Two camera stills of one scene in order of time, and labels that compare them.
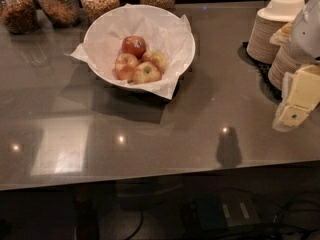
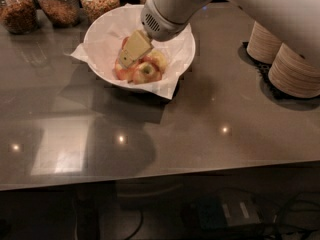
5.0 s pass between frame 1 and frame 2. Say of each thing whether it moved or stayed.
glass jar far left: stayed
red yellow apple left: stayed
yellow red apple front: stayed
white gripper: moved
